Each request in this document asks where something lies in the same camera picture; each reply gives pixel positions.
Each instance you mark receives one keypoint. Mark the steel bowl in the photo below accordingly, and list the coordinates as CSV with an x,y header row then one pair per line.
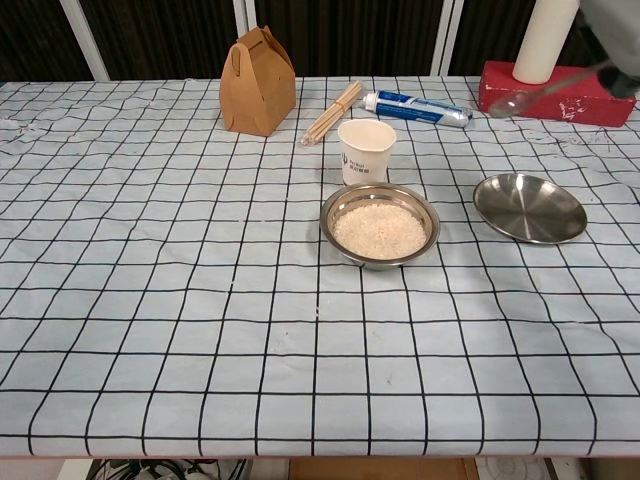
x,y
327,220

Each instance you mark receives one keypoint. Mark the white partition post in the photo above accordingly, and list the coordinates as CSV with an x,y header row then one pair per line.
x,y
90,45
445,37
242,15

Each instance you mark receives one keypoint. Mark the white cylinder bottle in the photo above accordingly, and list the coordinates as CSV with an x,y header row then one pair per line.
x,y
542,40

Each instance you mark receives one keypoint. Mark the steel plate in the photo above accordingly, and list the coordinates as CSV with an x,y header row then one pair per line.
x,y
530,207

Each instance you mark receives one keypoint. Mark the bundle of wooden sticks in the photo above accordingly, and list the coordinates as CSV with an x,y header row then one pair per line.
x,y
332,115

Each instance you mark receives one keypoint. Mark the white paper cup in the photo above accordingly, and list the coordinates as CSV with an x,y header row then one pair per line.
x,y
365,162

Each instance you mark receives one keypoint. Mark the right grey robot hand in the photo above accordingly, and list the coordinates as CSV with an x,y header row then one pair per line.
x,y
622,45

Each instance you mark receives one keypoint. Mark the brown paper gable box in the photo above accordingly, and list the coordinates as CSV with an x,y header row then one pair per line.
x,y
260,90

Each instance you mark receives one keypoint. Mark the blue checkered tablecloth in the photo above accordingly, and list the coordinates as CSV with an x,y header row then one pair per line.
x,y
150,300

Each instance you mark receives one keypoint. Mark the red block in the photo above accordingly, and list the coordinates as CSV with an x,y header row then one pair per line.
x,y
590,107

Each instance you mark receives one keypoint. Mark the brown cardboard box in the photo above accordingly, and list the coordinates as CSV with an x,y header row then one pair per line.
x,y
380,471

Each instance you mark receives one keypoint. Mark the metal spoon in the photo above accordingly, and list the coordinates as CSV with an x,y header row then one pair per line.
x,y
507,106

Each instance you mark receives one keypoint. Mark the blue white toothpaste tube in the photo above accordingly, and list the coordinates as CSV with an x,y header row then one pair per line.
x,y
415,107

